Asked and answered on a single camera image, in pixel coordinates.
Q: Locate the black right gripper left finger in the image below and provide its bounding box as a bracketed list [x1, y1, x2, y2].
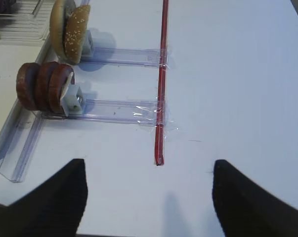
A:
[0, 159, 88, 237]

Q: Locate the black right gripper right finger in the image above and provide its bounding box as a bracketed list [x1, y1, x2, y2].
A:
[212, 159, 298, 237]

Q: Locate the meat patty slice outer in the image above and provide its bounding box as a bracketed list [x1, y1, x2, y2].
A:
[16, 62, 40, 111]

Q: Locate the meat patty slice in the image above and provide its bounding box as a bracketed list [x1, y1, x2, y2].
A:
[16, 62, 40, 111]
[48, 64, 74, 114]
[35, 61, 59, 112]

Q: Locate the meat patty slice inner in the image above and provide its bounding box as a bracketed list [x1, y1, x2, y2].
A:
[48, 64, 74, 114]

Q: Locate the meat patty slice middle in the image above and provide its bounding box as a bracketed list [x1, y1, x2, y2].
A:
[35, 61, 59, 112]

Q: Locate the white pusher block lower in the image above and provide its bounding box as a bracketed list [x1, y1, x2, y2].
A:
[60, 84, 85, 117]

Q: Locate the white pusher block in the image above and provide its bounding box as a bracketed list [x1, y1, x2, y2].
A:
[82, 30, 94, 56]
[60, 84, 85, 117]

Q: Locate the red plastic strip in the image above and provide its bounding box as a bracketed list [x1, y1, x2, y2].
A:
[154, 0, 169, 166]

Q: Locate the metal baking tray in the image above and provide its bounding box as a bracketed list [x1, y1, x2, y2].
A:
[0, 37, 56, 158]

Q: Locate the white pusher block upper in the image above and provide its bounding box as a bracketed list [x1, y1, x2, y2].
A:
[82, 30, 94, 56]

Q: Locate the sesame bun half front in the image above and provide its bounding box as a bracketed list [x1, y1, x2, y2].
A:
[64, 4, 91, 65]

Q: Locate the sesame bun half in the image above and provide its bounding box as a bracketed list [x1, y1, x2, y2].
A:
[49, 0, 76, 59]
[64, 4, 91, 65]

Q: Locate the clear plastic container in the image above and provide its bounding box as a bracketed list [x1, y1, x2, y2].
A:
[0, 0, 54, 41]

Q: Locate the sesame bun half back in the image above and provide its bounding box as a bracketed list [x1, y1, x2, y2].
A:
[49, 0, 76, 59]

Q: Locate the purple cabbage wedge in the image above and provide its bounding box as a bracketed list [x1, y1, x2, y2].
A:
[0, 0, 16, 14]

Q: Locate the long clear rail right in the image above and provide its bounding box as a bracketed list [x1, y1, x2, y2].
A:
[0, 110, 44, 183]

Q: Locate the clear rail under patties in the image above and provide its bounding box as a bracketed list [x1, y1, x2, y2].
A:
[42, 99, 167, 126]

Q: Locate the clear rail under bun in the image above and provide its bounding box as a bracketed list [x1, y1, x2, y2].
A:
[81, 47, 168, 68]

